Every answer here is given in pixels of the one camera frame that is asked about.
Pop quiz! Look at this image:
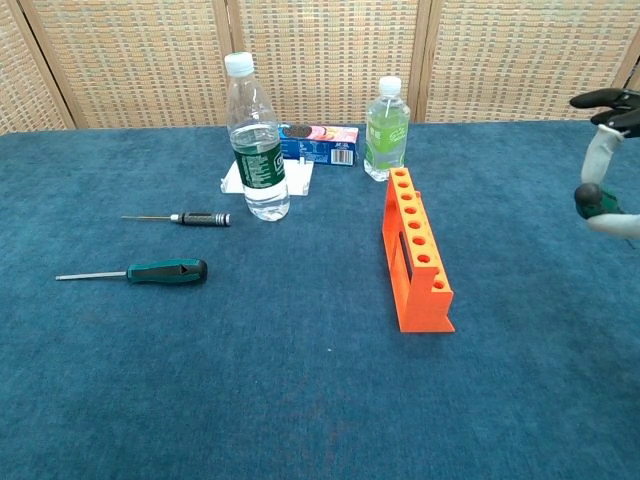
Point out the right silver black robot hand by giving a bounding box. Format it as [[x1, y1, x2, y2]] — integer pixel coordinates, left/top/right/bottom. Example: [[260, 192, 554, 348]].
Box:
[[569, 88, 640, 236]]

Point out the small green black screwdriver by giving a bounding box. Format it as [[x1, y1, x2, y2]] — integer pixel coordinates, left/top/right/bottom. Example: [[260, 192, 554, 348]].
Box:
[[573, 182, 626, 220]]

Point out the orange tool rack with holes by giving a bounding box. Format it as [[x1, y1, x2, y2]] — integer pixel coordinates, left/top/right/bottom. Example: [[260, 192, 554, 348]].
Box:
[[382, 167, 456, 335]]

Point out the thin black precision screwdriver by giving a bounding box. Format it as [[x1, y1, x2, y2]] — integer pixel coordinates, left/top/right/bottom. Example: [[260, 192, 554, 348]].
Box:
[[121, 211, 232, 228]]

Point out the clear bottle light green label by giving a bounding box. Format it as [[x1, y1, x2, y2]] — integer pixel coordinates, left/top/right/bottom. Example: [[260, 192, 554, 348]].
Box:
[[363, 76, 411, 183]]

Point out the blue pink cookie box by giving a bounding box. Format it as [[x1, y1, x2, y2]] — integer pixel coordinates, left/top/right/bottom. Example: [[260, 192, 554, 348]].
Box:
[[277, 123, 360, 168]]

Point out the woven bamboo folding screen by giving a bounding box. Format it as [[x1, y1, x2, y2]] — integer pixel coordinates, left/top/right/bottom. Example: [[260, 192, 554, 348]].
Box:
[[0, 0, 640, 136]]

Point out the white plastic tray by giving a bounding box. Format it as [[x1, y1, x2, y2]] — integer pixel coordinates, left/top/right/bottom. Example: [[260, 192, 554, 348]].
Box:
[[218, 158, 316, 196]]

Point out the clear bottle dark green label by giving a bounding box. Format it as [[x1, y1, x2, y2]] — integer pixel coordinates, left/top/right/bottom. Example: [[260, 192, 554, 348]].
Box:
[[223, 51, 291, 223]]

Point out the blue felt table mat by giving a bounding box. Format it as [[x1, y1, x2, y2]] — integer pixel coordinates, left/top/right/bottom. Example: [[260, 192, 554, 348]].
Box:
[[0, 119, 640, 480]]

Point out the large green handled screwdriver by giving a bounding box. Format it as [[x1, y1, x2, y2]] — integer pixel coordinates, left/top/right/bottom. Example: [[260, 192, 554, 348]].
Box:
[[55, 258, 209, 287]]

